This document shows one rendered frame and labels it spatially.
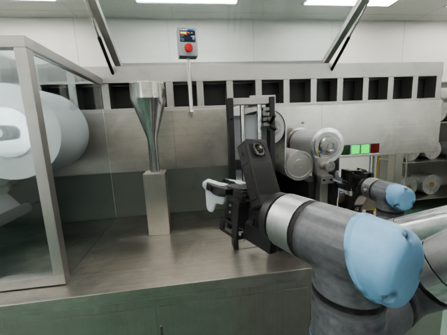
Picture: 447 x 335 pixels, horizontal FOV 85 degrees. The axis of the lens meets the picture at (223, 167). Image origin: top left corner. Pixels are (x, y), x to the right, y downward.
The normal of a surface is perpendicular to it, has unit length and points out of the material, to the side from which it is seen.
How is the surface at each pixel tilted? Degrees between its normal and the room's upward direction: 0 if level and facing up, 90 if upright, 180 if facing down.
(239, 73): 90
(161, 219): 90
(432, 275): 87
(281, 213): 54
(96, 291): 0
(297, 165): 90
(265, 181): 61
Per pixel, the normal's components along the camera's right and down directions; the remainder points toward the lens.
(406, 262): 0.51, 0.12
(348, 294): -0.47, 0.16
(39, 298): -0.04, -0.98
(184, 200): 0.13, 0.16
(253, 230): -0.85, -0.01
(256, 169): 0.46, -0.38
